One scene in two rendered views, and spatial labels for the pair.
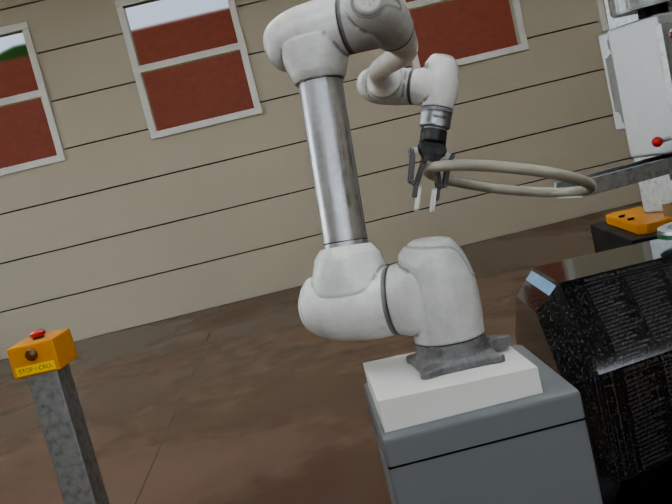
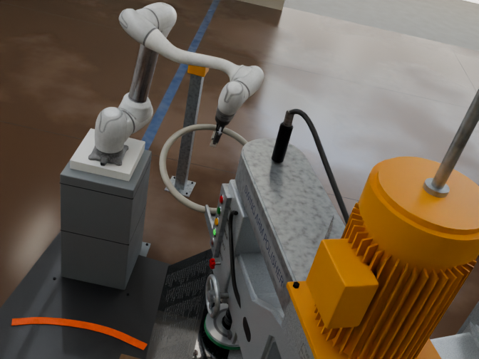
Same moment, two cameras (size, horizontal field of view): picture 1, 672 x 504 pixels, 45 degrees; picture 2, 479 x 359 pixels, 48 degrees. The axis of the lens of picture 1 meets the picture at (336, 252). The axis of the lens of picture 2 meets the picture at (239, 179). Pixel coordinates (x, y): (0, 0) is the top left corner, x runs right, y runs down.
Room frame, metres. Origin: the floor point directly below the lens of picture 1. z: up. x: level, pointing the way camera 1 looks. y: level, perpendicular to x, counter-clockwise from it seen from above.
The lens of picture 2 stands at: (2.46, -2.56, 2.58)
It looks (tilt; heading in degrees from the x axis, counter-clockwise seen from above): 36 degrees down; 91
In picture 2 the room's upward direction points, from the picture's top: 13 degrees clockwise
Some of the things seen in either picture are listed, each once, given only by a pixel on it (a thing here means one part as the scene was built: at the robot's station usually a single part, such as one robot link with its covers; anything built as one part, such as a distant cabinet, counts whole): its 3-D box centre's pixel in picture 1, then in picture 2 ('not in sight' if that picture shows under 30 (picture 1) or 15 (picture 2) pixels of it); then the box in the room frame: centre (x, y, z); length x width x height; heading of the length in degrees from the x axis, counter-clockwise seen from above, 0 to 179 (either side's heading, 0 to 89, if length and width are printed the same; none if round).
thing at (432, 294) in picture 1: (435, 287); (111, 127); (1.71, -0.19, 1.02); 0.18 x 0.16 x 0.22; 70
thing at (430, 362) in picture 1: (460, 347); (107, 151); (1.70, -0.21, 0.88); 0.22 x 0.18 x 0.06; 95
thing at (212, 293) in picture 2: not in sight; (222, 295); (2.48, -1.29, 1.18); 0.15 x 0.10 x 0.15; 112
